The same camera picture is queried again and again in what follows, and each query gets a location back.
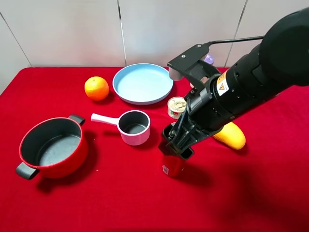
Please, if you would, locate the red pot with black handles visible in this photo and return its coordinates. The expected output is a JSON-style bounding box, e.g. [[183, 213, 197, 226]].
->
[[16, 115, 88, 180]]

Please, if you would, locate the yellow mango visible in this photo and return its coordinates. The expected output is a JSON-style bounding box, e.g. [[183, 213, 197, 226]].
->
[[212, 122, 246, 150]]

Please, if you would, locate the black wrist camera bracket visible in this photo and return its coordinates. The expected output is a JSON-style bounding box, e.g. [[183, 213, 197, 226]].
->
[[167, 42, 221, 91]]

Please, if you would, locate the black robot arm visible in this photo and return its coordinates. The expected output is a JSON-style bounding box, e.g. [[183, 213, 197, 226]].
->
[[159, 8, 309, 160]]

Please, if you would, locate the small tin can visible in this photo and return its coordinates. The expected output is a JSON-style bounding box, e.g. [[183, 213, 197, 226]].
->
[[168, 97, 186, 119]]

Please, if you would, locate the orange fruit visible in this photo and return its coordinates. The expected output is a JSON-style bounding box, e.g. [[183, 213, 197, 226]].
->
[[84, 76, 110, 101]]

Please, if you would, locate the black camera cable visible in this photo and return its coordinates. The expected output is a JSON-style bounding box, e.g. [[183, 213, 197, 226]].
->
[[208, 36, 265, 46]]

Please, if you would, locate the light blue plate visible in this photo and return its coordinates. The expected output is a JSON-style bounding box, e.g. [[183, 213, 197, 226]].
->
[[112, 63, 174, 105]]

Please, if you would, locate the red felt tablecloth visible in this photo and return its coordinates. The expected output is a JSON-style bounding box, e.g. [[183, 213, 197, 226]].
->
[[0, 68, 309, 232]]

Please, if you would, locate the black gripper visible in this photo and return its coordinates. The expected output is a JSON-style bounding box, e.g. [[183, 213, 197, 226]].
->
[[162, 85, 229, 160]]

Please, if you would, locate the pink saucepan with handle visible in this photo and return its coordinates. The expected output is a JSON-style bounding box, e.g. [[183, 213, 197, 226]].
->
[[90, 110, 151, 146]]

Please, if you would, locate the red soda can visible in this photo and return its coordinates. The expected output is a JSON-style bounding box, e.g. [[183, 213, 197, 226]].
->
[[159, 141, 185, 177]]

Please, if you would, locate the purple bag roll with label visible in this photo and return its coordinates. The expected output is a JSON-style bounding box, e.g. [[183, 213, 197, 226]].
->
[[189, 54, 215, 89]]

